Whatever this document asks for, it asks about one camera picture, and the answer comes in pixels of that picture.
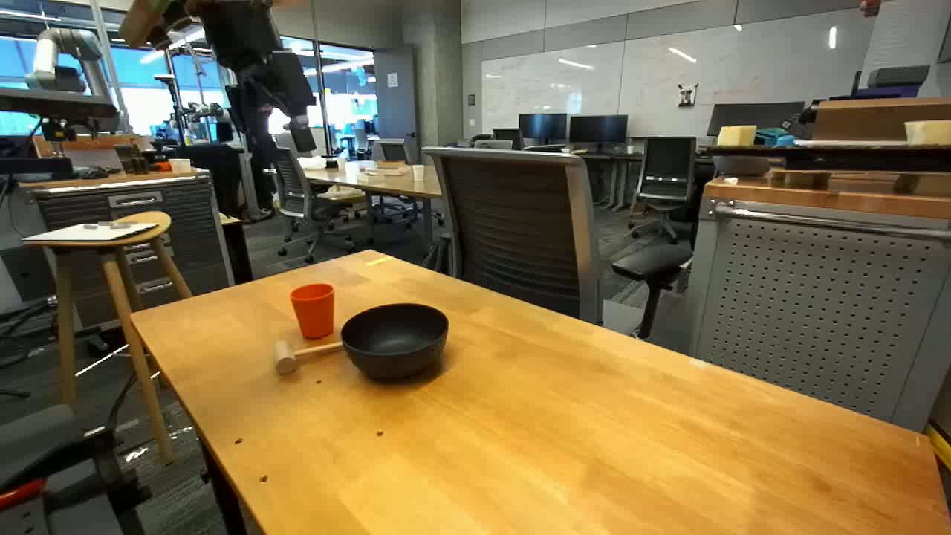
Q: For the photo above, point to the orange plastic cup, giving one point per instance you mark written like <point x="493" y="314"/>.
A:
<point x="312" y="309"/>

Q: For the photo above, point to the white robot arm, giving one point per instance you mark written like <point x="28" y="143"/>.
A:
<point x="245" y="43"/>

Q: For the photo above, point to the black bowl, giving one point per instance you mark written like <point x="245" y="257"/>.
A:
<point x="397" y="340"/>

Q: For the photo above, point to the light wooden background desk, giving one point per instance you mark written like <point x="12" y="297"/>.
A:
<point x="385" y="180"/>

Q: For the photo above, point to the black computer monitor left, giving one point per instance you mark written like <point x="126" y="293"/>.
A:
<point x="544" y="128"/>

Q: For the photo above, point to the black computer monitor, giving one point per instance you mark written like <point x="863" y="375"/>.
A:
<point x="597" y="131"/>
<point x="544" y="128"/>

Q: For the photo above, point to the black computer monitor right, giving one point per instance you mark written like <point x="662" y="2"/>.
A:
<point x="597" y="131"/>

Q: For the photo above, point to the small wooden mallet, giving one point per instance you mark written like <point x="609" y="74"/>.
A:
<point x="285" y="360"/>

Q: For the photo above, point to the black office chair background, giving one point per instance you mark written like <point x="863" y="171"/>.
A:
<point x="665" y="183"/>

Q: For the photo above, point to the round wooden stool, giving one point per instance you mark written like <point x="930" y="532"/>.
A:
<point x="110" y="257"/>

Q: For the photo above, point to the white paper on stool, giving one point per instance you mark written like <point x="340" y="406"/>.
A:
<point x="87" y="233"/>

